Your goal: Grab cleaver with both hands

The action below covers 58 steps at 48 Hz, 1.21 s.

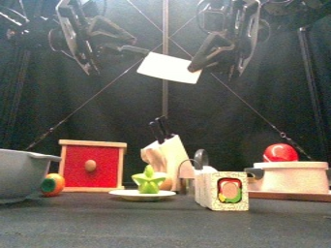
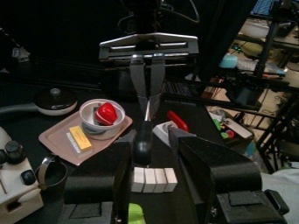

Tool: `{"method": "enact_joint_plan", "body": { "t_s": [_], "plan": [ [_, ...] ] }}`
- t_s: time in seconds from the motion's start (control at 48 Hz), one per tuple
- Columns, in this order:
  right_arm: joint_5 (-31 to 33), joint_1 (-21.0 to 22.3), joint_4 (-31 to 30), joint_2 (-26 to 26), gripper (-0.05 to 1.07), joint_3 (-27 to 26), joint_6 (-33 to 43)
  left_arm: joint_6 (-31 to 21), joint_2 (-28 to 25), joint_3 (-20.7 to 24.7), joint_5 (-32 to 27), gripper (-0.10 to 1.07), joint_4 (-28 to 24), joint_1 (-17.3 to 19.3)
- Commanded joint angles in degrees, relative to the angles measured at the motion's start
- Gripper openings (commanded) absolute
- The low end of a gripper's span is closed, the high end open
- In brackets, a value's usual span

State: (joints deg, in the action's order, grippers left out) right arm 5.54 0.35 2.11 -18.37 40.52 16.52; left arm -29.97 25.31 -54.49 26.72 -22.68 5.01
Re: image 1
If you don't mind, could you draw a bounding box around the white paper card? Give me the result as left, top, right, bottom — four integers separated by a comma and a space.
119, 45, 204, 85

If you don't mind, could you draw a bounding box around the red toy ball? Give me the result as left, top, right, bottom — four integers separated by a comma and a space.
263, 142, 300, 163

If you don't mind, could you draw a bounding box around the thin diagonal brace cord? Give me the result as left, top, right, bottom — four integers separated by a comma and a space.
124, 0, 315, 162
24, 13, 204, 151

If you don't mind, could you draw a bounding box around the white sushi print box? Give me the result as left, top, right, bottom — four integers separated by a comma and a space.
192, 170, 251, 212

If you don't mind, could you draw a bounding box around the pale wooden knife block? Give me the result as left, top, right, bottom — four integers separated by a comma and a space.
140, 134, 195, 192

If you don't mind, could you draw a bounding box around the vertical frame pole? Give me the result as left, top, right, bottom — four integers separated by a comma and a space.
162, 0, 170, 119

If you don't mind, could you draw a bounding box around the black handled toy knife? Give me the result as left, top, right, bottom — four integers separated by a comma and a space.
155, 115, 176, 140
148, 120, 166, 145

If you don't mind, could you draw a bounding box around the white round toy pot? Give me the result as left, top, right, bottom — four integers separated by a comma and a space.
243, 160, 331, 195

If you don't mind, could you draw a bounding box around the wooden box red drawer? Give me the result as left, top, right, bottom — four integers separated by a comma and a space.
58, 139, 130, 194

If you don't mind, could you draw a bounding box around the tan toy egg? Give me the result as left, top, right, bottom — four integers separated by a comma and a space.
155, 171, 175, 192

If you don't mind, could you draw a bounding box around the orange toy fruit green end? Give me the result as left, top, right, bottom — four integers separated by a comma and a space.
39, 172, 66, 198

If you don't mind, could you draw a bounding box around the white round plate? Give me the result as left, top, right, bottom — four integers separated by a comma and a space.
107, 188, 178, 202

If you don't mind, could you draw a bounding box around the green star toy vegetable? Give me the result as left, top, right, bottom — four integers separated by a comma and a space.
131, 164, 168, 195

